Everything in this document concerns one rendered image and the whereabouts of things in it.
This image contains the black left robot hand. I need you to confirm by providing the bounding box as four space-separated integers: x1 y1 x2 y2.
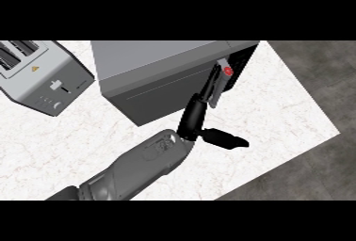
175 63 250 151

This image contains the grey two-slot toaster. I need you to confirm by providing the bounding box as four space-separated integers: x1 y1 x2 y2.
0 40 98 118

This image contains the grey microwave door handle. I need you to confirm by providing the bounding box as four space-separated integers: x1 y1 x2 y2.
207 57 236 109

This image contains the grey microwave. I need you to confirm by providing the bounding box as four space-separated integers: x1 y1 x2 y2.
89 40 261 127

